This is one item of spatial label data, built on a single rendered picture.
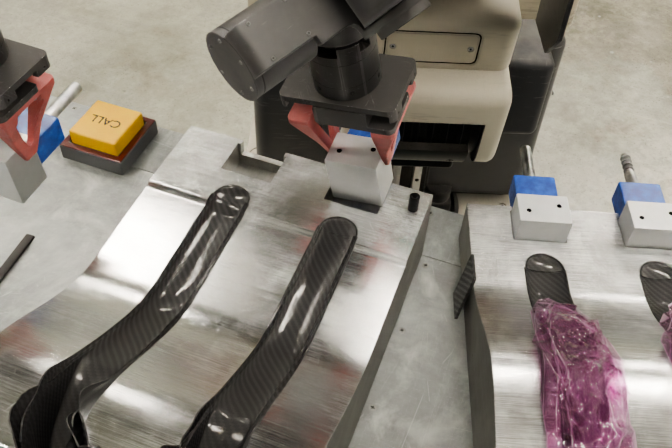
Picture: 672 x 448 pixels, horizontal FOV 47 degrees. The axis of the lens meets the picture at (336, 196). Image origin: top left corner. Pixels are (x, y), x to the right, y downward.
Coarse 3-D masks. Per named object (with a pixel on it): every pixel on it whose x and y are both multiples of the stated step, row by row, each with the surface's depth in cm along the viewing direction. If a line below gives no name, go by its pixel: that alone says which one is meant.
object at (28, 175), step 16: (64, 96) 74; (48, 112) 72; (48, 128) 70; (0, 144) 66; (48, 144) 70; (0, 160) 65; (16, 160) 66; (32, 160) 68; (0, 176) 67; (16, 176) 67; (32, 176) 69; (0, 192) 69; (16, 192) 68; (32, 192) 70
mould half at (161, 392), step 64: (192, 128) 79; (192, 192) 73; (256, 192) 73; (320, 192) 73; (128, 256) 68; (256, 256) 68; (384, 256) 68; (64, 320) 60; (192, 320) 63; (256, 320) 64; (384, 320) 64; (0, 384) 53; (128, 384) 55; (192, 384) 56; (320, 384) 59
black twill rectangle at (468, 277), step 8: (472, 256) 72; (472, 264) 71; (464, 272) 73; (472, 272) 70; (464, 280) 73; (472, 280) 70; (456, 288) 76; (464, 288) 72; (456, 296) 75; (464, 296) 72; (456, 304) 75; (456, 312) 74
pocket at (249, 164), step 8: (240, 144) 78; (232, 152) 77; (240, 152) 78; (248, 152) 79; (232, 160) 77; (240, 160) 79; (248, 160) 79; (256, 160) 78; (264, 160) 78; (272, 160) 78; (224, 168) 76; (232, 168) 78; (240, 168) 79; (248, 168) 79; (256, 168) 79; (264, 168) 79; (272, 168) 78; (256, 176) 78; (264, 176) 78; (272, 176) 78
